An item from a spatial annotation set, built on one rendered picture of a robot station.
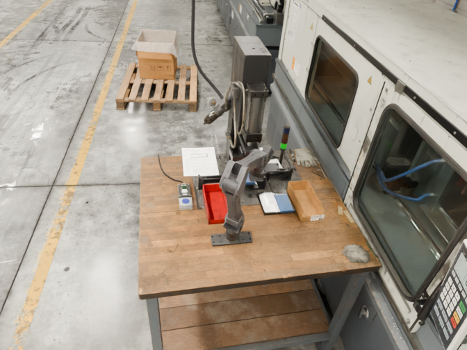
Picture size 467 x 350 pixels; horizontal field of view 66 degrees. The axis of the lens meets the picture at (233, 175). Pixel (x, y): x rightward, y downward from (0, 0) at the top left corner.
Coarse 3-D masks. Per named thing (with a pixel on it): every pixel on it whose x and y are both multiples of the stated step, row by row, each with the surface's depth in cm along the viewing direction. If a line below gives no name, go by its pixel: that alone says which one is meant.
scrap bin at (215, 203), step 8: (208, 184) 198; (216, 184) 199; (208, 192) 201; (216, 192) 202; (208, 200) 196; (216, 200) 197; (224, 200) 197; (208, 208) 191; (216, 208) 192; (224, 208) 192; (208, 216) 179; (216, 216) 187; (224, 216) 187; (208, 224) 183
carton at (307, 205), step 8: (288, 184) 204; (296, 184) 206; (304, 184) 207; (288, 192) 205; (296, 192) 207; (304, 192) 207; (312, 192) 200; (296, 200) 193; (304, 200) 202; (312, 200) 201; (296, 208) 194; (304, 208) 196; (312, 208) 197; (320, 208) 191; (304, 216) 192; (312, 216) 188; (320, 216) 189
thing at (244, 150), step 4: (240, 136) 198; (240, 140) 197; (244, 140) 197; (244, 144) 192; (248, 144) 191; (252, 144) 190; (256, 144) 192; (232, 148) 196; (236, 148) 196; (240, 148) 194; (244, 148) 190; (248, 148) 189; (252, 148) 190; (256, 148) 190; (260, 148) 198; (232, 152) 193; (236, 152) 193; (240, 152) 193; (244, 152) 191; (248, 152) 188; (232, 156) 190; (236, 156) 190; (240, 156) 190; (244, 156) 190; (236, 160) 191
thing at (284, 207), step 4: (276, 196) 200; (280, 196) 200; (284, 196) 201; (276, 200) 198; (280, 200) 198; (284, 200) 198; (288, 200) 198; (280, 204) 195; (284, 204) 195; (288, 204) 195; (280, 208) 192; (284, 208) 192; (288, 208) 193; (292, 208) 193; (284, 212) 190
